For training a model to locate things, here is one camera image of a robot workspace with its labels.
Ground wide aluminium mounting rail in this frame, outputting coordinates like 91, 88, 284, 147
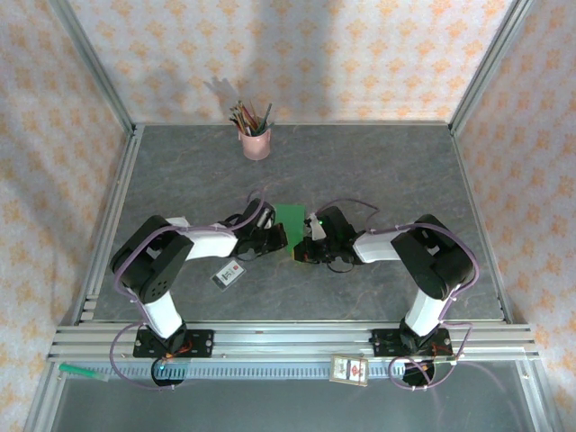
47, 319, 540, 364

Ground ID badge card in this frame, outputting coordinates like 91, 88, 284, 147
211, 259, 248, 293

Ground dark green coloured pencil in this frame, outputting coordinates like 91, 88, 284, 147
256, 103, 275, 135

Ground aluminium frame post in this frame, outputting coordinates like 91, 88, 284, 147
49, 0, 136, 131
449, 0, 536, 134

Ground playing card box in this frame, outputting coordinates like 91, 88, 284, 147
329, 354, 370, 387

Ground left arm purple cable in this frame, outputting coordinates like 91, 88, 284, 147
110, 191, 271, 392

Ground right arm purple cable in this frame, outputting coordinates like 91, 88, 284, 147
314, 197, 479, 392

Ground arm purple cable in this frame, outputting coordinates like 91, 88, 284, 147
110, 191, 271, 392
314, 197, 479, 392

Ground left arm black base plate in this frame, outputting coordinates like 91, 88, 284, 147
133, 328, 215, 360

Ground aluminium side rail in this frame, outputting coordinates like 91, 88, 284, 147
449, 125, 514, 323
74, 125, 145, 323

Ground grey slotted cable duct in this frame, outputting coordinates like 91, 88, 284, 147
58, 362, 455, 380

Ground green paper sheet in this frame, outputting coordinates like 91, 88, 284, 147
273, 202, 311, 265

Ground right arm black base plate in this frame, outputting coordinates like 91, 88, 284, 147
369, 328, 453, 359

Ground pink pencil cup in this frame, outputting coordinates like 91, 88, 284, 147
238, 123, 274, 161

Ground green marker pen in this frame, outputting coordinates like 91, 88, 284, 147
58, 363, 111, 383

